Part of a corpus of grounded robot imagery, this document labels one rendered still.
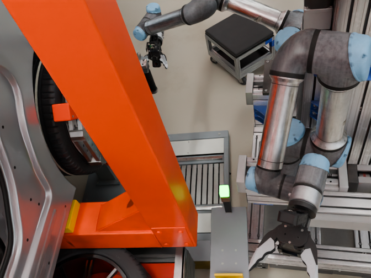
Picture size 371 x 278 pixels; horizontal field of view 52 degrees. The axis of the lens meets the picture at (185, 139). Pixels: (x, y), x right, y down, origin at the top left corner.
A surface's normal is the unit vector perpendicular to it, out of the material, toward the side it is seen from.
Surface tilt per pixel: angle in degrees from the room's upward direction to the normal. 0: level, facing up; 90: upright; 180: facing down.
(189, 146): 0
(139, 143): 90
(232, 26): 0
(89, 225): 0
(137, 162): 90
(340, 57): 55
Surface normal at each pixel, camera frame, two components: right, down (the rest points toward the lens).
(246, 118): -0.19, -0.59
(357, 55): -0.37, 0.08
